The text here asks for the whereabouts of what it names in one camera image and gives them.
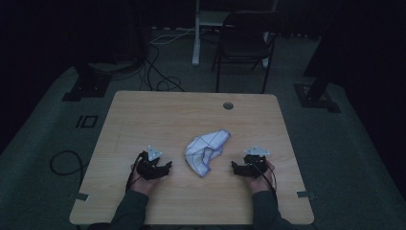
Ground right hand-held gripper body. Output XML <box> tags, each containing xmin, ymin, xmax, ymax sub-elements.
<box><xmin>243</xmin><ymin>146</ymin><xmax>271</xmax><ymax>178</ymax></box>

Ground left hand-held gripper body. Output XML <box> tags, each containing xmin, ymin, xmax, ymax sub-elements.
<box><xmin>136</xmin><ymin>145</ymin><xmax>165</xmax><ymax>182</ymax></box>

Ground white blue-checked cloth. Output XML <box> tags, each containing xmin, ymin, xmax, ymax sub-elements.
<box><xmin>184</xmin><ymin>128</ymin><xmax>232</xmax><ymax>178</ymax></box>

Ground person's left hand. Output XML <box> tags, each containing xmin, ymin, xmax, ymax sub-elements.
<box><xmin>129</xmin><ymin>164</ymin><xmax>160</xmax><ymax>196</ymax></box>

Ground grey tape strip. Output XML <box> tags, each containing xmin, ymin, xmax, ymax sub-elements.
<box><xmin>296</xmin><ymin>190</ymin><xmax>317</xmax><ymax>201</ymax></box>
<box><xmin>67</xmin><ymin>191</ymin><xmax>91</xmax><ymax>202</ymax></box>

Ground black folding chair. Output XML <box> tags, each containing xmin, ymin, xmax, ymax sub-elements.
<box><xmin>212</xmin><ymin>11</ymin><xmax>289</xmax><ymax>95</ymax></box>

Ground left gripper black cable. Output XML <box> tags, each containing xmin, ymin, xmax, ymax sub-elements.
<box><xmin>125</xmin><ymin>152</ymin><xmax>146</xmax><ymax>194</ymax></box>

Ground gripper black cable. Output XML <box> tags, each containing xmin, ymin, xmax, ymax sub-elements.
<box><xmin>125</xmin><ymin>152</ymin><xmax>146</xmax><ymax>194</ymax></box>
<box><xmin>254</xmin><ymin>162</ymin><xmax>279</xmax><ymax>200</ymax></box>

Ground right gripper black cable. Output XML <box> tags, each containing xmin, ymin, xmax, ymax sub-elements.
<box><xmin>254</xmin><ymin>162</ymin><xmax>279</xmax><ymax>200</ymax></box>

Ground black looped floor cable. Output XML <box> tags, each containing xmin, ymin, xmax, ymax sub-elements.
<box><xmin>49</xmin><ymin>149</ymin><xmax>90</xmax><ymax>187</ymax></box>

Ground tangled black floor cables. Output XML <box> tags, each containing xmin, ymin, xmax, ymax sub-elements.
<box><xmin>139</xmin><ymin>40</ymin><xmax>187</xmax><ymax>94</ymax></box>

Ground black stand with base plate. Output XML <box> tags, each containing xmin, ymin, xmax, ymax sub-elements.
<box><xmin>293</xmin><ymin>0</ymin><xmax>342</xmax><ymax>114</ymax></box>
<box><xmin>61</xmin><ymin>61</ymin><xmax>113</xmax><ymax>103</ymax></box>

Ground white floor cable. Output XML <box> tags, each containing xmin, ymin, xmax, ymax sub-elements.
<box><xmin>148</xmin><ymin>28</ymin><xmax>196</xmax><ymax>46</ymax></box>

